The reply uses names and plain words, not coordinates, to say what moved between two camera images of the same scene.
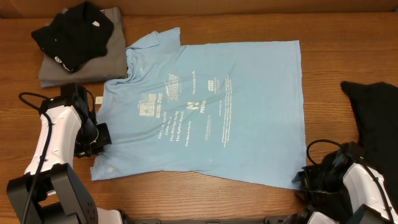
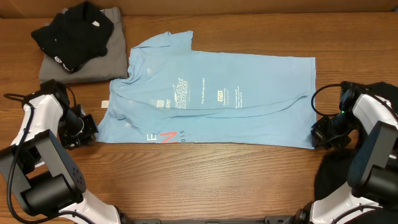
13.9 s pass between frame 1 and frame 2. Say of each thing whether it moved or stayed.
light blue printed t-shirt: moved
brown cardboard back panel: stayed
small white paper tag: moved
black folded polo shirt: stayed
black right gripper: moved
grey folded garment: stayed
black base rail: stayed
